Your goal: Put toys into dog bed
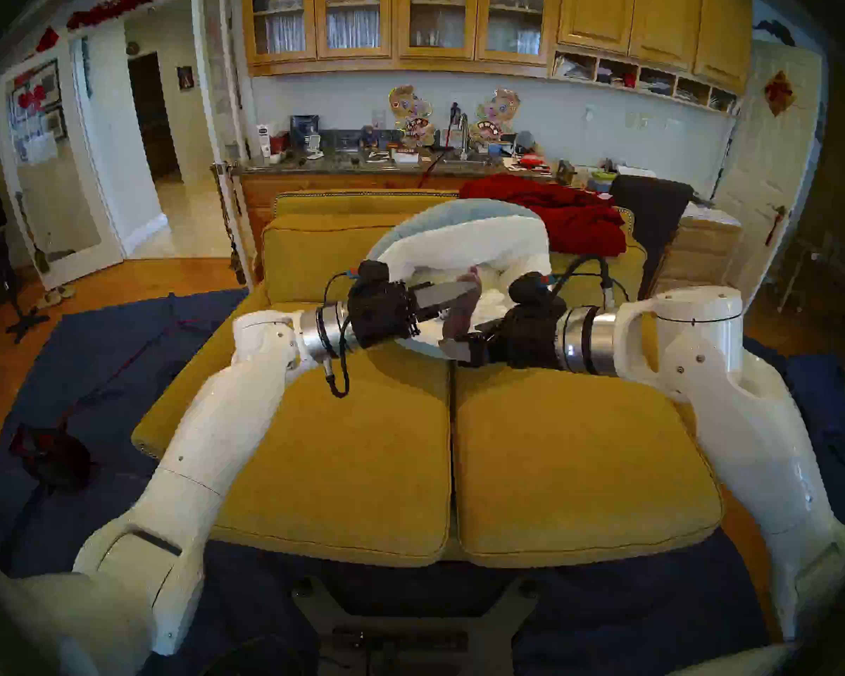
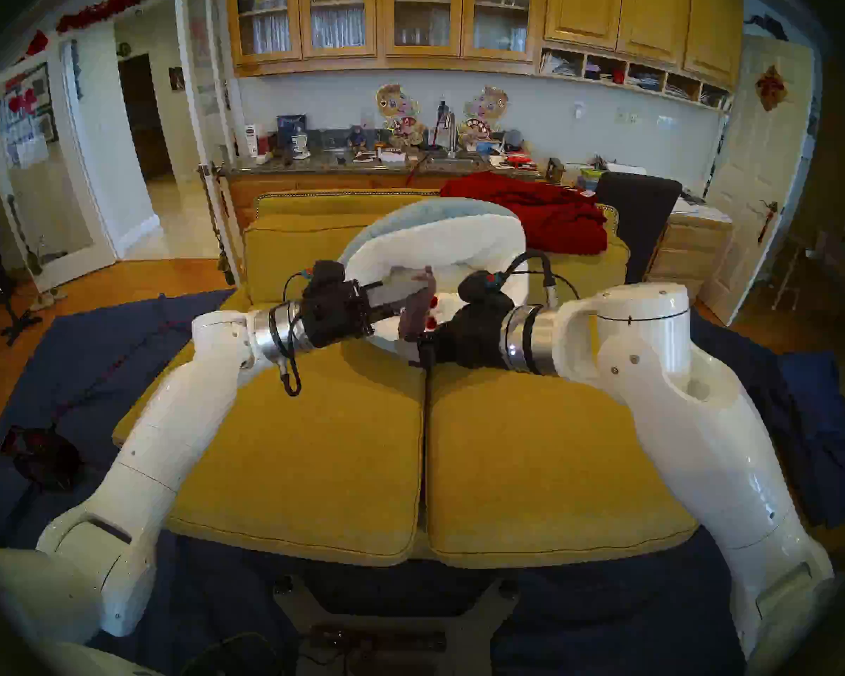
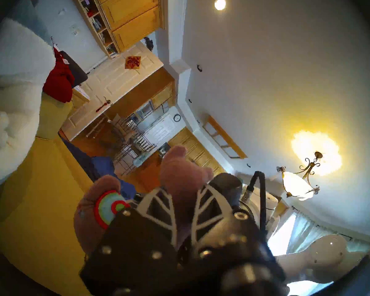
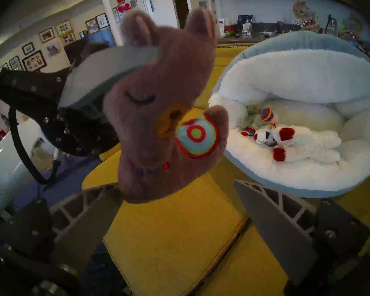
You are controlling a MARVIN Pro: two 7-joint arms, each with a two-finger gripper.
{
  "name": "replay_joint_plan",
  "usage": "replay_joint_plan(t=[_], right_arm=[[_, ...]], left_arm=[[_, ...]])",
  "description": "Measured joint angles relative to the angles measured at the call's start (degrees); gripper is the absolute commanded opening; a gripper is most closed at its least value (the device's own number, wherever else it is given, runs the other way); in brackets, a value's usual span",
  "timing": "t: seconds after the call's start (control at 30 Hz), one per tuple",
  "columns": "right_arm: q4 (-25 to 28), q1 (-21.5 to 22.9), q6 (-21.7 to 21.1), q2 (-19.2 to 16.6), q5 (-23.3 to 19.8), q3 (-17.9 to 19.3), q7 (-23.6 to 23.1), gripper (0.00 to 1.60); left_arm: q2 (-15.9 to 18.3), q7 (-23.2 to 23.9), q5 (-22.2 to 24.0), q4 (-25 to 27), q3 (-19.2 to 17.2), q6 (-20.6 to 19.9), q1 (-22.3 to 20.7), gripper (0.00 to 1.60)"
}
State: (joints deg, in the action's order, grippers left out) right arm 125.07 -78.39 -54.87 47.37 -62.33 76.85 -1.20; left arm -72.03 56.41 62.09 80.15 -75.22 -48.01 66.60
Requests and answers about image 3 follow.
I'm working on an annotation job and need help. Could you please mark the purple plush toy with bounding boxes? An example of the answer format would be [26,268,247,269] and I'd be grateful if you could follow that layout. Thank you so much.
[74,145,215,256]

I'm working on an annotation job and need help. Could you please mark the white window curtain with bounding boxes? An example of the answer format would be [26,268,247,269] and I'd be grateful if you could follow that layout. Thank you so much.
[287,211,370,256]

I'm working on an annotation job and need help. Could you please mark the wooden wall cabinets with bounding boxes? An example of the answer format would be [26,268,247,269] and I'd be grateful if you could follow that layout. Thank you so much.
[69,0,165,59]

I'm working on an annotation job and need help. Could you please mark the white hallway door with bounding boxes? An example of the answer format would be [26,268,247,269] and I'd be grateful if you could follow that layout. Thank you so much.
[142,113,185,148]

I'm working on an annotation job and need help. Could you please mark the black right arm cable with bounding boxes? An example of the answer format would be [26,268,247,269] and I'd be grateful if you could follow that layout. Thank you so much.
[242,171,268,232]

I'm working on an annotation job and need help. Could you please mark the red door handle tassel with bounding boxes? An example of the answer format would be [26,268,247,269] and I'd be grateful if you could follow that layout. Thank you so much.
[96,97,111,113]

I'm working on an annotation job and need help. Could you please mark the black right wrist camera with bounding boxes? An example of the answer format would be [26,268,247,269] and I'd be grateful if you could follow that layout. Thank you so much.
[210,173,243,207]

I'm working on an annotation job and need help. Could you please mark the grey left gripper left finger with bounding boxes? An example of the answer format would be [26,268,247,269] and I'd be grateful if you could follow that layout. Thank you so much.
[80,188,185,296]

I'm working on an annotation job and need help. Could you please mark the red blanket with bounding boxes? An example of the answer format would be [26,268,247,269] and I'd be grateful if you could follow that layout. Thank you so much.
[43,47,75,103]

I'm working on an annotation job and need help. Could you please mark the crumpled blue cloth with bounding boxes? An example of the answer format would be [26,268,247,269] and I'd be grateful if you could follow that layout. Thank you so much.
[60,135,138,200]

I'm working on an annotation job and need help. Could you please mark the white panel door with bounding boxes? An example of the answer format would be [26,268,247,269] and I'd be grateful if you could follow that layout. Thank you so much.
[62,41,164,142]

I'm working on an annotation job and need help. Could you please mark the dark office chair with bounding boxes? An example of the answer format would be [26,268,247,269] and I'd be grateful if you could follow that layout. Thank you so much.
[60,51,88,88]

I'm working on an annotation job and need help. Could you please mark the red diamond door ornament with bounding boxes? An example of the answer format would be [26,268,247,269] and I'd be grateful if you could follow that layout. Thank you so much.
[125,55,141,70]

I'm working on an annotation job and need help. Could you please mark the wooden drawer cabinet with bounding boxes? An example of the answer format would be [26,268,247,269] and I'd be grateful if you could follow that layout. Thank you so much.
[71,86,90,110]

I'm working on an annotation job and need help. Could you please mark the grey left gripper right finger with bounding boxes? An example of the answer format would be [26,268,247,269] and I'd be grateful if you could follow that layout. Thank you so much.
[185,184,286,286]

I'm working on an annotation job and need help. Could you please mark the brass glass bowl chandelier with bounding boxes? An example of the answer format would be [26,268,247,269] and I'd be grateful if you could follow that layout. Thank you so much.
[277,151,323,201]

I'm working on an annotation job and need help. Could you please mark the yellow fabric sofa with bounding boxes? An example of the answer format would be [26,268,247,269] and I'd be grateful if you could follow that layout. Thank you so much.
[0,93,136,296]

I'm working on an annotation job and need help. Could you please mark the blue white plush dog bed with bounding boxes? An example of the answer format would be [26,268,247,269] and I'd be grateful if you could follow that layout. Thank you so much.
[0,17,56,191]

